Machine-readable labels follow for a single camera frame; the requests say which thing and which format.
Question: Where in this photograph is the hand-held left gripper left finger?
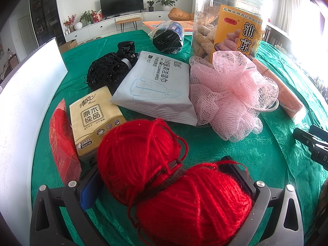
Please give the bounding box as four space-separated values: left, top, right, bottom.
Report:
29 163 108 246

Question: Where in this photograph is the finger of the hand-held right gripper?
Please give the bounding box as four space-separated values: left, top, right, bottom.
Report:
293 128 328 171
309 125 328 145

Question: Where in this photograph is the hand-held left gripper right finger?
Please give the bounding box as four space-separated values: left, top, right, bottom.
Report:
220 156 312 246

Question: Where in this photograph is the red yarn ball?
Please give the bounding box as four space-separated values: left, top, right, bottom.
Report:
97 118 254 246

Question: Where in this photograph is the green tablecloth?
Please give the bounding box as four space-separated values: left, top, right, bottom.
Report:
31 28 328 246

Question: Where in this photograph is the red tissue pack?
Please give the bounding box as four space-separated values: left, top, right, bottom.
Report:
49 98 82 186

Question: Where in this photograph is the orange cloth in clear wrapper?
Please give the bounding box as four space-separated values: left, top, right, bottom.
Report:
252 58 312 121

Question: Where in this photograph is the yellow tissue pack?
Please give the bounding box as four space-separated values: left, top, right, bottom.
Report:
69 86 127 157

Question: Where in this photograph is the pink bath loofah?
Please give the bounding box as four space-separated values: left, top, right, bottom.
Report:
189 51 280 142

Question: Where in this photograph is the white board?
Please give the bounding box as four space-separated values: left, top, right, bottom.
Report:
0 37 68 221

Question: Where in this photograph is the dark wooden chair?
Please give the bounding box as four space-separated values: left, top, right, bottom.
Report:
263 22 290 47

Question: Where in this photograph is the white wet wipes pack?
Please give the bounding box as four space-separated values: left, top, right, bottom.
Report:
110 51 198 126

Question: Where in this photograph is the cardboard box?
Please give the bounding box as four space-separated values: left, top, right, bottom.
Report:
58 39 78 54

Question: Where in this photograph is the black scrunchie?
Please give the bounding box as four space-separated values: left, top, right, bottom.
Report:
116 40 139 68

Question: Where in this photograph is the black cloth in plastic bag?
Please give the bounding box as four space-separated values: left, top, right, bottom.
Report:
149 20 185 55

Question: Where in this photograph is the clear plastic snack jar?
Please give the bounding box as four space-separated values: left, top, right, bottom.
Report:
191 0 265 64

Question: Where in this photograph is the white tv cabinet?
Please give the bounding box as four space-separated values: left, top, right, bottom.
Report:
64 11 177 44

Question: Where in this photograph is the white door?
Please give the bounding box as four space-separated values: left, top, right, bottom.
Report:
17 15 30 62

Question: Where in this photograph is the red flower plant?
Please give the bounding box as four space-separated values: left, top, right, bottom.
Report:
63 14 77 32

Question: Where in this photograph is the leafy potted plant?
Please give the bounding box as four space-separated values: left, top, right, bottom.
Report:
79 10 96 25

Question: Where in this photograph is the wooden bench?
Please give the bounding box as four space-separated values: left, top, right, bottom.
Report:
115 17 142 31

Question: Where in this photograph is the orange lounge chair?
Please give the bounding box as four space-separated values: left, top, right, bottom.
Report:
168 7 195 22

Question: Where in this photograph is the dark bookshelf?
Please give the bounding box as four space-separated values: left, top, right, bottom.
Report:
29 0 66 48

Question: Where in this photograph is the black television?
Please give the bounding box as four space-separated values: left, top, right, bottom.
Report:
99 0 144 18

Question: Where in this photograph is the large potted plant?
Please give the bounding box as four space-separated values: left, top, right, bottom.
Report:
155 0 178 11

